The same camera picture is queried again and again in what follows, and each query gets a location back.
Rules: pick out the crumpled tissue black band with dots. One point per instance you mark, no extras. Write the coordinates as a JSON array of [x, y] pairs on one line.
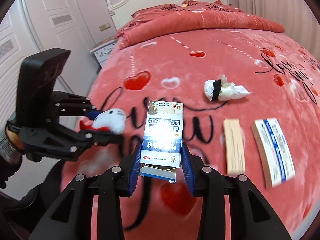
[[222, 90]]

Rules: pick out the white blue long box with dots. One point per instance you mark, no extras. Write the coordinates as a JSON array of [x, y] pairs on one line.
[[274, 152]]

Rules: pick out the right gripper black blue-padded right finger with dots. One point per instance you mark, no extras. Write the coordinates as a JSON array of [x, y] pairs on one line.
[[252, 217]]

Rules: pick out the person left hand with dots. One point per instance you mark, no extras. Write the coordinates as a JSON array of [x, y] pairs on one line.
[[14, 139]]

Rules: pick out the white wardrobe door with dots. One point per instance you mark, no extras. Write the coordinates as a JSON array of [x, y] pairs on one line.
[[31, 26]]

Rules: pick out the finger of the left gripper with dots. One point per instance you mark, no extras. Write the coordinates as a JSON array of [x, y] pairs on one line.
[[101, 138], [90, 112]]

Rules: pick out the beige long carton box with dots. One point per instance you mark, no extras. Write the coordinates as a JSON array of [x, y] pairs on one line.
[[235, 157]]

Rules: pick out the blue white medicine box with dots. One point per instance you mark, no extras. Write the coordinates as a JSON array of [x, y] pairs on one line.
[[162, 140]]

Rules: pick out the white plush red bow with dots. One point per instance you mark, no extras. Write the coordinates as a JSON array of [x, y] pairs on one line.
[[112, 120]]

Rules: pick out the wall power outlet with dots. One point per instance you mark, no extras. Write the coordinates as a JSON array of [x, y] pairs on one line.
[[105, 26]]

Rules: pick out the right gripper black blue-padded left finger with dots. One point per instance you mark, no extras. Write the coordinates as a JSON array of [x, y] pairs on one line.
[[70, 215]]

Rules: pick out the pink red bed blanket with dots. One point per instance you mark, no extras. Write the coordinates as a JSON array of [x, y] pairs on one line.
[[282, 76]]

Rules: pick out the folded red quilt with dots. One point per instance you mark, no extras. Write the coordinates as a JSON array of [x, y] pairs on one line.
[[165, 19]]

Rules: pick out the white curtain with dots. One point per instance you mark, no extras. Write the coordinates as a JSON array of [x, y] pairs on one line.
[[295, 15]]

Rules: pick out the dark grey sleeve forearm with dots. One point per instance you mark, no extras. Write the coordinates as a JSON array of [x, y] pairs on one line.
[[11, 158]]

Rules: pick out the white nightstand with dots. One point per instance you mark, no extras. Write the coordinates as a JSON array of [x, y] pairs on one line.
[[102, 51]]

